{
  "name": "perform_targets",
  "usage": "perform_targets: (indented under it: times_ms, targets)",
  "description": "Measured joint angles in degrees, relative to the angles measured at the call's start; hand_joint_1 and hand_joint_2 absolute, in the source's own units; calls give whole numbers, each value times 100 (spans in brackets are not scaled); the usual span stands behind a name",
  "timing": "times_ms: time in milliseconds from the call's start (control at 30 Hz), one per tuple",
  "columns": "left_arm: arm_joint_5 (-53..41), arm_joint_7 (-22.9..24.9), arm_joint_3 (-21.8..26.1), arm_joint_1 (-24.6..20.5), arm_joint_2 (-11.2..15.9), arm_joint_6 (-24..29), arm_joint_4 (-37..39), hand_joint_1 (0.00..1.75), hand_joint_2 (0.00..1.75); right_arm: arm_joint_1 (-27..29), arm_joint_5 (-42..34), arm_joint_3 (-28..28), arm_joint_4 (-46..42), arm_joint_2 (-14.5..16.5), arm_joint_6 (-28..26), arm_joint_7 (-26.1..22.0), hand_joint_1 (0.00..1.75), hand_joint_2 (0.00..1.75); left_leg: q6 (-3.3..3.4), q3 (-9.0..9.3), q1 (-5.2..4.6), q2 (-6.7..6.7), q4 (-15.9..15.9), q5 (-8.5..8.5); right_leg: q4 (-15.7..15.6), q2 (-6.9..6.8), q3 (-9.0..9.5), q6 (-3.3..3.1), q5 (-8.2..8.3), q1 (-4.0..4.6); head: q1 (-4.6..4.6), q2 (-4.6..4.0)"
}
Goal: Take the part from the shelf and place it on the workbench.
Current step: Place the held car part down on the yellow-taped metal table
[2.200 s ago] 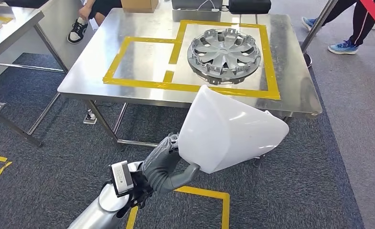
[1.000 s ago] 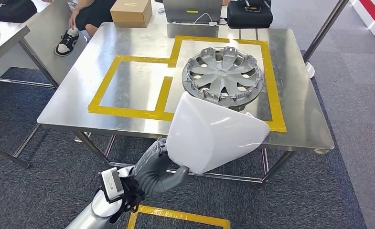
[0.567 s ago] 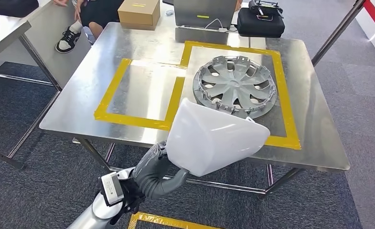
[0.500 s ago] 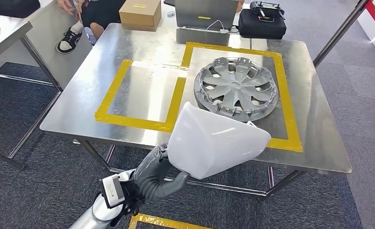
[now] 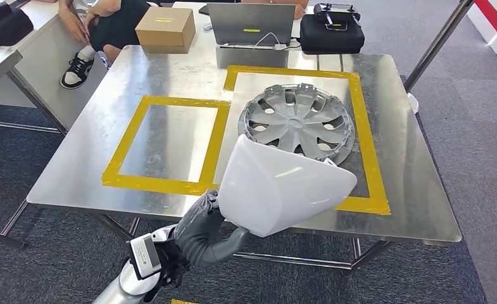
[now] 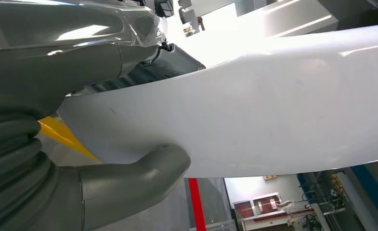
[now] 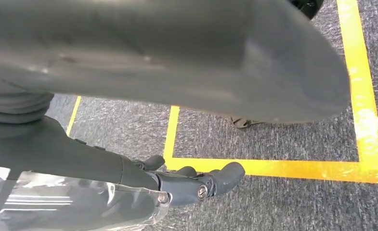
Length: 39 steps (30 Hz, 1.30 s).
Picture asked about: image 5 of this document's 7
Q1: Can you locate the chrome stanchion post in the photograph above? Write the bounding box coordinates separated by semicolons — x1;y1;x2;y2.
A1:
403;0;475;115

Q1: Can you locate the small yellow tape frame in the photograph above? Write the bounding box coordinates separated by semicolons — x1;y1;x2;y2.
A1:
101;95;231;197

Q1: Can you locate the white plastic shell part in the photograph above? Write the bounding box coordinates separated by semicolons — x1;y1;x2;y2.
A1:
217;134;358;238

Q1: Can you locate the large yellow tape frame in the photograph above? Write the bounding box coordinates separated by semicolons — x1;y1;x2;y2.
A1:
212;65;392;217

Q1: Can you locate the grey laptop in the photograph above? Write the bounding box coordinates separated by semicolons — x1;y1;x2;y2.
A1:
206;3;296;51

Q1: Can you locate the white charger cable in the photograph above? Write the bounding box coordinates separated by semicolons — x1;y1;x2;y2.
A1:
254;31;287;51

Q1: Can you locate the closed cardboard box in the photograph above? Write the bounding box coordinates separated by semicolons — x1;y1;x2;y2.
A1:
135;6;196;54

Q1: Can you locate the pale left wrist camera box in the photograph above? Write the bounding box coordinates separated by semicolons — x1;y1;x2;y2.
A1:
129;234;163;281

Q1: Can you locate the stainless steel workbench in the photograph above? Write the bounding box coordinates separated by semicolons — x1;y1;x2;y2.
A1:
27;44;463;274

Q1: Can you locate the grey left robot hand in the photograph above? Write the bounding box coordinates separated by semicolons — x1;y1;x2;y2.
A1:
173;189;249;269

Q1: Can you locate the white booth counter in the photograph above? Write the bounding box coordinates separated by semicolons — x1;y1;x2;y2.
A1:
466;0;497;56

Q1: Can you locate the black carrying case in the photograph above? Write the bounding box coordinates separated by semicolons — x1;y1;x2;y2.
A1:
299;13;365;54

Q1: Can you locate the black remote controller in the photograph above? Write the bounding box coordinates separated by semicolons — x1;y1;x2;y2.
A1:
313;3;362;32

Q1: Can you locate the black bag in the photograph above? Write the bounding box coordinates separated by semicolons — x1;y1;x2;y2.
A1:
0;2;34;47

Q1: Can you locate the silver wheel cover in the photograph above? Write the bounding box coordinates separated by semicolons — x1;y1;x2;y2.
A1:
237;83;356;167

